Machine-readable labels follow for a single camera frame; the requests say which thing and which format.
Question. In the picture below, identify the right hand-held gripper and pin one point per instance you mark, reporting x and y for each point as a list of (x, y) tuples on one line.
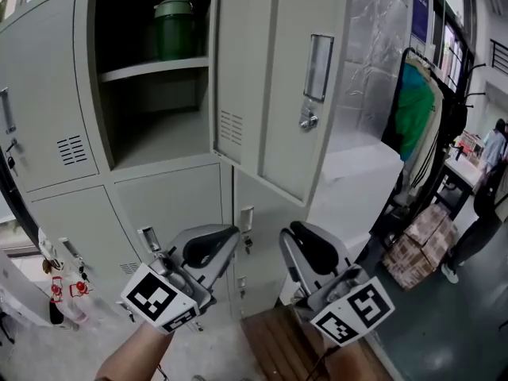
[(353, 312)]

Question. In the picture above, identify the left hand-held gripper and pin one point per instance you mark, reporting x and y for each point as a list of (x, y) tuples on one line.
[(155, 298)]

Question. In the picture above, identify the grey metal locker cabinet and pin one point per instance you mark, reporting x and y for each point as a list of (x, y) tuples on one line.
[(47, 93)]

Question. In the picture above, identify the person's right forearm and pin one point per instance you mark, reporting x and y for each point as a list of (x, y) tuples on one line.
[(349, 365)]

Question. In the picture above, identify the person's left forearm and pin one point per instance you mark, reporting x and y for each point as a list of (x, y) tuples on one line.
[(131, 355)]

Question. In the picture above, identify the white chest appliance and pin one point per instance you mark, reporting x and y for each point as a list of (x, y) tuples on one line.
[(357, 197)]

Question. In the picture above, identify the brown wooden slat platform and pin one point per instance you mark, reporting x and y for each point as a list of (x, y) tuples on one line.
[(285, 347)]

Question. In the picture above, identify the patterned cardboard box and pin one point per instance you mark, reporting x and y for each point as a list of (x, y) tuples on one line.
[(420, 248)]

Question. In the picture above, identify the large clear bottle red cap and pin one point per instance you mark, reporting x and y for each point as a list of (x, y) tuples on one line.
[(79, 290), (57, 288)]

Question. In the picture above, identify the beige striped garment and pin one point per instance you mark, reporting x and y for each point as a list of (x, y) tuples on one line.
[(430, 153)]

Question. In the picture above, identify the white dotted cloth bag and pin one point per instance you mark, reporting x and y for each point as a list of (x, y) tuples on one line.
[(49, 248)]

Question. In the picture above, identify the green garment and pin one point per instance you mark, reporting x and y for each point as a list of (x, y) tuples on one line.
[(414, 113)]

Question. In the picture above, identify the brown plush charm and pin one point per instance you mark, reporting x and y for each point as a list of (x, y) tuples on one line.
[(46, 266)]

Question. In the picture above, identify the small white black bin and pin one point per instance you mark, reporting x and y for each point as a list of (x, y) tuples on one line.
[(56, 314)]

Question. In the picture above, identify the white water dispenser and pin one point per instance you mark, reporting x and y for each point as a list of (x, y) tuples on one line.
[(24, 288)]

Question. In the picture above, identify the silver foil sheet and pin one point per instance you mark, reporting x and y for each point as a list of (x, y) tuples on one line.
[(373, 54)]

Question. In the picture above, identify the green lidded jar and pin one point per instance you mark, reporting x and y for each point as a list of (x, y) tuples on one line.
[(172, 34)]

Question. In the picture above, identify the black key with fob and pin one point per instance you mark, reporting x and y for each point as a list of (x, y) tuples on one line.
[(11, 161)]

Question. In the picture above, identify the black mezzanine railing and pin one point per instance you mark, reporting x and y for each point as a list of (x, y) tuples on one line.
[(500, 58)]

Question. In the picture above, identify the black frame table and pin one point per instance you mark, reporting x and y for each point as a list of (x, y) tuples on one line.
[(462, 171)]

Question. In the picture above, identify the black window frame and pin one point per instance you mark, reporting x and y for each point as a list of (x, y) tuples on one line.
[(12, 201)]

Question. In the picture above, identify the blue wall poster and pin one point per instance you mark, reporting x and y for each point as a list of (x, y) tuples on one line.
[(420, 14)]

